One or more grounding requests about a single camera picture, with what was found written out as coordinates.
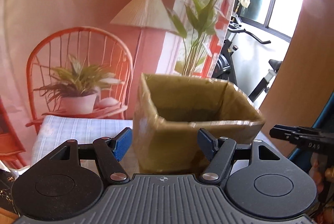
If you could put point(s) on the printed room backdrop cloth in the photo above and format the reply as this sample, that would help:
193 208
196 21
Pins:
86 31

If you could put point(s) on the black exercise bike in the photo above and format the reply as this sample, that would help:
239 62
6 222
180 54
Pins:
229 57

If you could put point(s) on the floral patterned cloth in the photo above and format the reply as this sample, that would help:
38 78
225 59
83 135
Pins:
322 174

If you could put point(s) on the blue panel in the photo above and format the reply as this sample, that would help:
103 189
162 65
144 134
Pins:
322 117

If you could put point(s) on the brown cardboard box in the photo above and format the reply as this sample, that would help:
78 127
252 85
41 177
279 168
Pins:
169 140

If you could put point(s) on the brown wooden panel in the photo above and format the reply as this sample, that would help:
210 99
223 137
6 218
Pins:
305 57

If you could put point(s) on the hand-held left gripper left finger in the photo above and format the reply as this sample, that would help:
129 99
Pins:
122 142

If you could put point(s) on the black patterned cloth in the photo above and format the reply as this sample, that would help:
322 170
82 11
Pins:
10 187

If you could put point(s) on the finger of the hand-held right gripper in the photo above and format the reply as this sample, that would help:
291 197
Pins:
300 136

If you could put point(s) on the white checked tablecloth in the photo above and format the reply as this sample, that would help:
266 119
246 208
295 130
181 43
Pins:
78 126

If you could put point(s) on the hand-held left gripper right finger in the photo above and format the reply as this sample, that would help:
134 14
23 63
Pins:
206 141

